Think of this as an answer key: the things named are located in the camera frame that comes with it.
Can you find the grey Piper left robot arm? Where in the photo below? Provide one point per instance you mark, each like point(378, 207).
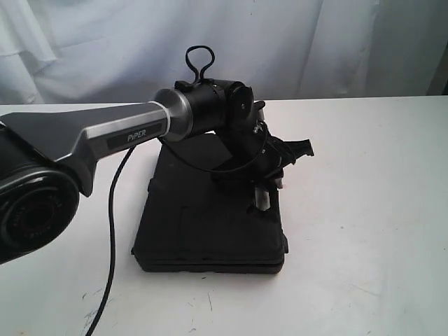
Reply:
point(48, 160)

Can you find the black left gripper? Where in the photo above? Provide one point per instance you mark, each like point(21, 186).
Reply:
point(253, 157)

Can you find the white backdrop curtain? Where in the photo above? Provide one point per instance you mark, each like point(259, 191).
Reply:
point(60, 52)

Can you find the black plastic carry case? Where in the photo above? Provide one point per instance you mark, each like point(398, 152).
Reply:
point(191, 223)

